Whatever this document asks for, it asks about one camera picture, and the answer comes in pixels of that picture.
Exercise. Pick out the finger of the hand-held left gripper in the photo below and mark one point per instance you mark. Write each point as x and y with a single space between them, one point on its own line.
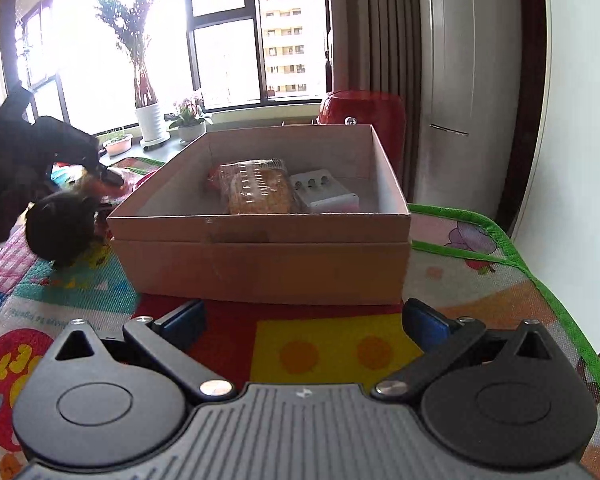
107 176

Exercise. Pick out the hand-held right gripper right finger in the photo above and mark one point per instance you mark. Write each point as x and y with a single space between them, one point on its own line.
430 325

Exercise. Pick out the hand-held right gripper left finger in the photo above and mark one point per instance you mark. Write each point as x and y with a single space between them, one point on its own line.
184 326

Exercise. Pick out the black plush toy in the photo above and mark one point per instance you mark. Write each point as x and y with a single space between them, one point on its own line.
60 230

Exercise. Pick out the cardboard box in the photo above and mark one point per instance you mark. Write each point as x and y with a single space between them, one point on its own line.
260 265

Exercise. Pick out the small white planter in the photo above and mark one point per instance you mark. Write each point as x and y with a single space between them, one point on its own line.
117 142

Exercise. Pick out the pink flower plant pot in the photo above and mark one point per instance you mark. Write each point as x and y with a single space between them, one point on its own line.
192 120

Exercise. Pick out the colourful play mat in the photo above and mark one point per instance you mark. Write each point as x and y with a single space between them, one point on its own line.
330 345

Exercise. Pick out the tall plant in white pot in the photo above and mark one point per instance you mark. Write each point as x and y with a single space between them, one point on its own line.
145 60

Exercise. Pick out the bread in clear packet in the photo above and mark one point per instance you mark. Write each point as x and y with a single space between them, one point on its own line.
260 192

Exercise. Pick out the white charger box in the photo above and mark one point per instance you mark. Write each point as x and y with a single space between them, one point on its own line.
325 192

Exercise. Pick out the red round stool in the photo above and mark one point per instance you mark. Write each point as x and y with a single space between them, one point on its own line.
365 107

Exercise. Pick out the white standing air conditioner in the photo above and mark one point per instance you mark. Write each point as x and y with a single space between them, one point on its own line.
470 85

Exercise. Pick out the grey curtain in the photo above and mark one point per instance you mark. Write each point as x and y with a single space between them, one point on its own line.
375 25

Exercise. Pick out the dark window frame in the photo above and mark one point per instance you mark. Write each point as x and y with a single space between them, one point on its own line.
220 22

